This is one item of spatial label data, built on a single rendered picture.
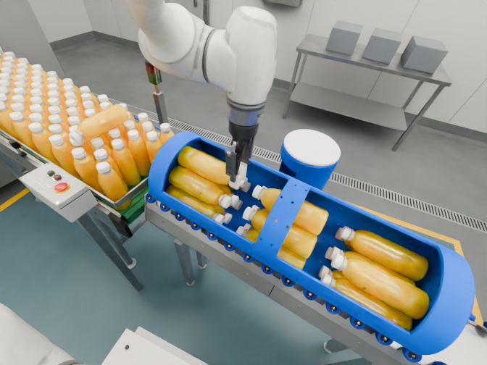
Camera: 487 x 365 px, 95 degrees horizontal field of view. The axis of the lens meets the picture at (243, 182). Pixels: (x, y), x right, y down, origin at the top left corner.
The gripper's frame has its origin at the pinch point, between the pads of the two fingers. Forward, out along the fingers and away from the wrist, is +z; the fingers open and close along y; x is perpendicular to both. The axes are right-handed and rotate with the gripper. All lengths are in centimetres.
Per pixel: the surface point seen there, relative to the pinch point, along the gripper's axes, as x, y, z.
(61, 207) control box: 43, -33, 12
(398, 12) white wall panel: -19, 337, -4
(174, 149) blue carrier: 21.1, -4.4, -2.8
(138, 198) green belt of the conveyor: 41, -11, 30
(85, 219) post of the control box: 51, -29, 31
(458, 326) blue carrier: -60, -10, 1
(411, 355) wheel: -65, -11, 23
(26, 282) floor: 118, -65, 120
